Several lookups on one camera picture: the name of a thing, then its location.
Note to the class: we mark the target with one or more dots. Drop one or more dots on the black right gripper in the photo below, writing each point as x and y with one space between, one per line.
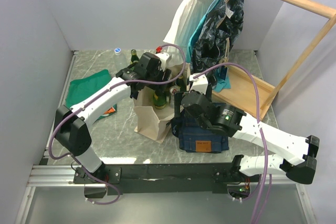
177 96

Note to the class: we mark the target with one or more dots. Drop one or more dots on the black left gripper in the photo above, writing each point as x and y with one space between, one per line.
167 73

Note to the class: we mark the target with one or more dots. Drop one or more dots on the green glass bottle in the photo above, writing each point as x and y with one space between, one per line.
159 99
134 56
180 82

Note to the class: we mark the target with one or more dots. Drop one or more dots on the clear bottle blue cap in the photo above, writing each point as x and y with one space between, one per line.
120 61

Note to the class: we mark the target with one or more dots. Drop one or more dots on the beige canvas tote bag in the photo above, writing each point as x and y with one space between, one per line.
152 122

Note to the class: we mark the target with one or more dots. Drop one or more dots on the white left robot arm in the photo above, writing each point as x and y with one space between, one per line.
72 124

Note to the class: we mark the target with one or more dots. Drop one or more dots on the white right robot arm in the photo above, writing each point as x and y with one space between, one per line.
286 154

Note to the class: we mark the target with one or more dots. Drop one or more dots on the silver can red tab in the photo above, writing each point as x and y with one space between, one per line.
173 90

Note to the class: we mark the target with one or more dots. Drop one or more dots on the folded blue jeans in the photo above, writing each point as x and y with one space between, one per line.
194 139

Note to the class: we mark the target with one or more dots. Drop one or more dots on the teal garment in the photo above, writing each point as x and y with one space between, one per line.
210 43

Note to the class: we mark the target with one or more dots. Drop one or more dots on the wooden clothes rack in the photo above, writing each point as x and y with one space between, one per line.
295 43

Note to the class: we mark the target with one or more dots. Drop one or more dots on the white pleated garment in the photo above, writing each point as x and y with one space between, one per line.
185 22

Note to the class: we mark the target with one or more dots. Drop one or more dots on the green t-shirt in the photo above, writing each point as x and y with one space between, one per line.
81 89

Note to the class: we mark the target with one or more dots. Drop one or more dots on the black base bar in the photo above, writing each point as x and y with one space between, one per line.
162 178

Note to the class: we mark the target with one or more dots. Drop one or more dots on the dark patterned shirt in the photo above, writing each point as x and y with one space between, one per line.
235 11

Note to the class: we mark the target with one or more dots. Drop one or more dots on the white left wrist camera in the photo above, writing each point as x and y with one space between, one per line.
164 58

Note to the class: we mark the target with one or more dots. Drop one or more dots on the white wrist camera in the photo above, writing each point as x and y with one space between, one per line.
164 58
198 84

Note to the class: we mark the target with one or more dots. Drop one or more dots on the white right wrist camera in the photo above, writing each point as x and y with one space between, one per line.
198 84

